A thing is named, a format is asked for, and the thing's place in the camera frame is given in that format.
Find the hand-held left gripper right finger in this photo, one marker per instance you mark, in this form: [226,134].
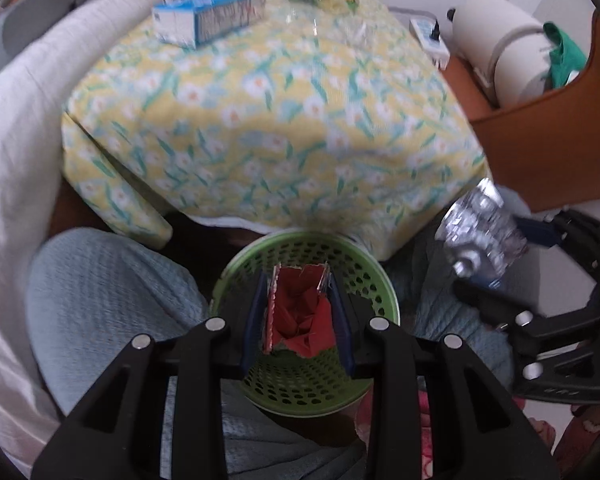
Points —
[342,325]

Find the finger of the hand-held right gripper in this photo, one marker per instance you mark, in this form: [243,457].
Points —
[530,230]
[555,350]

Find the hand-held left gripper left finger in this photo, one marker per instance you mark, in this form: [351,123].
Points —
[252,320]

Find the red foil-lined wrapper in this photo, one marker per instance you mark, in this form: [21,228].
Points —
[300,325]

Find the green plastic basket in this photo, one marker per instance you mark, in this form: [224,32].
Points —
[300,250]

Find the pink floral cloth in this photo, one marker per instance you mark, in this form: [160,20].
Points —
[545,430]

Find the person's right leg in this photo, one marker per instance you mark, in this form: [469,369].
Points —
[440,320]

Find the person's leg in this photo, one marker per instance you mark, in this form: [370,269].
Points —
[440,320]
[115,300]

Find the person's left leg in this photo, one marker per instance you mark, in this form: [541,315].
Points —
[115,300]

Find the white cylindrical appliance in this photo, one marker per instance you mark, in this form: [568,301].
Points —
[505,55]

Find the green cloth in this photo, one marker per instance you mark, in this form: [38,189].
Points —
[562,55]

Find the yellow floral cloth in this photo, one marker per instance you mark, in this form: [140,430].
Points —
[280,135]

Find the white power strip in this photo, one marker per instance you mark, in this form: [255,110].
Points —
[430,45]

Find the white blanket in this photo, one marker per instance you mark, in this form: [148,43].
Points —
[20,160]

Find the blue white tissue box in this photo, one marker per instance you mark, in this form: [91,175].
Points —
[210,15]

